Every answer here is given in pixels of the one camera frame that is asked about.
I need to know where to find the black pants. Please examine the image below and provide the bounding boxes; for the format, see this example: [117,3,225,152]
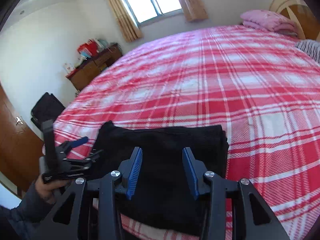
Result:
[92,121,228,236]

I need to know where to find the dark jacket left forearm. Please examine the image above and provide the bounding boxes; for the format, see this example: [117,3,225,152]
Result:
[1,182,53,239]

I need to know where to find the person's left hand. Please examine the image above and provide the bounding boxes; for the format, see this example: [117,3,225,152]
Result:
[35,175,69,204]

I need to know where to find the brown wooden door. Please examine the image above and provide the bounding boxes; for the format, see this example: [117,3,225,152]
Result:
[1,89,43,191]

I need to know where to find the black folding chair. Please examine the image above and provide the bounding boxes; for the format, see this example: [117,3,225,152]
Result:
[31,92,65,130]

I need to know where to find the white box on desk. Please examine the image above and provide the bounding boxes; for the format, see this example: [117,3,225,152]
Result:
[63,63,74,74]

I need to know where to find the red gift bag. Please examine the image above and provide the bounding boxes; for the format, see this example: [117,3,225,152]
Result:
[77,40,99,58]

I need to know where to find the left beige curtain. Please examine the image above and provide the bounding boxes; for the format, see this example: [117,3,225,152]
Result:
[107,0,142,42]

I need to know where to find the beige curtain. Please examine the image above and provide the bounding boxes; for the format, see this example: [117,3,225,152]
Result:
[179,0,208,22]
[107,0,142,42]

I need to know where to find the red plaid bed sheet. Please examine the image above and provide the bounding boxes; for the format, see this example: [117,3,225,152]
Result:
[54,25,319,239]

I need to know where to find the right beige curtain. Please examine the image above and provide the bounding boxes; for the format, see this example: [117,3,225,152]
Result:
[179,0,208,22]

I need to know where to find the striped pillow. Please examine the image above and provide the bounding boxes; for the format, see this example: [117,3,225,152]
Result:
[295,40,320,63]

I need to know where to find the folded pink blanket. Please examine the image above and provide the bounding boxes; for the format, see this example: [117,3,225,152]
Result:
[240,10,298,36]

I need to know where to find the cream wooden headboard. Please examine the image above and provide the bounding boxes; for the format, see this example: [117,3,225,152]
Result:
[269,0,319,42]

